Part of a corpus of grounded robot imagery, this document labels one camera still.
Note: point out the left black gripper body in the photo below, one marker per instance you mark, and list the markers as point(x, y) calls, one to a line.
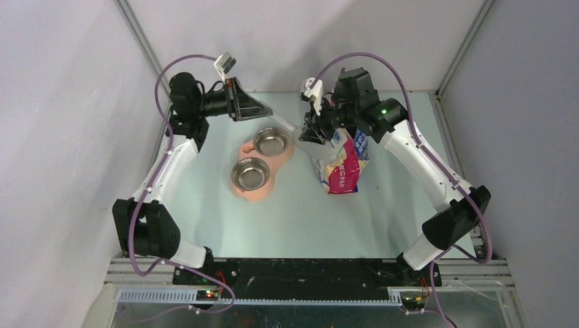
point(225, 102)

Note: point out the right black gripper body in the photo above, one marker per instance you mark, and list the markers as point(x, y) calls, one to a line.
point(339, 115)

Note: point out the pink pet food bag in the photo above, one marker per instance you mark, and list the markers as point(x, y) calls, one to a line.
point(340, 172)

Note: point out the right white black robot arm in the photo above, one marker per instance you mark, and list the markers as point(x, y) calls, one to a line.
point(355, 103)

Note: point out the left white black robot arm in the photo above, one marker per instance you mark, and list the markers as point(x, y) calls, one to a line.
point(143, 222)

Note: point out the far steel bowl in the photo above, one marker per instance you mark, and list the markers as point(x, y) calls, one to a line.
point(271, 141)

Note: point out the steel bowl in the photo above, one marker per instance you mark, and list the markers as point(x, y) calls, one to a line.
point(250, 174)
point(271, 141)

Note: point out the pink double bowl feeder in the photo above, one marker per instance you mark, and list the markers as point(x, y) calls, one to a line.
point(275, 163)

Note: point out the near steel bowl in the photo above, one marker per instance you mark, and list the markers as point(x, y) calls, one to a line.
point(250, 174)

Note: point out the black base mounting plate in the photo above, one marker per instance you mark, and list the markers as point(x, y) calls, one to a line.
point(354, 279)

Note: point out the right controller board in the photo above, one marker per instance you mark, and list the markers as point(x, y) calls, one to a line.
point(413, 304)

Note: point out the controller board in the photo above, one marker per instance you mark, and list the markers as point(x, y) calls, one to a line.
point(413, 304)
point(207, 295)

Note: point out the left controller board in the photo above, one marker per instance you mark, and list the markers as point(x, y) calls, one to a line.
point(207, 295)

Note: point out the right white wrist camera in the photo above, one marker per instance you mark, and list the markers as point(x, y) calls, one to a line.
point(312, 92)

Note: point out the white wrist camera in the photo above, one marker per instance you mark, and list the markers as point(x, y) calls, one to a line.
point(312, 92)
point(223, 64)

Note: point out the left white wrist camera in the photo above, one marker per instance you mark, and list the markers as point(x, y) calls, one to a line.
point(223, 64)

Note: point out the left corner aluminium post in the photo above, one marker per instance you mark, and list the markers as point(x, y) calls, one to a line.
point(135, 28)

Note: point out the corner aluminium post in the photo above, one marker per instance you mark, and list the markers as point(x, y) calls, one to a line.
point(135, 28)
point(465, 44)

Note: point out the right corner aluminium post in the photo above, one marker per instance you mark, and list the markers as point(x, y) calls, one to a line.
point(465, 44)

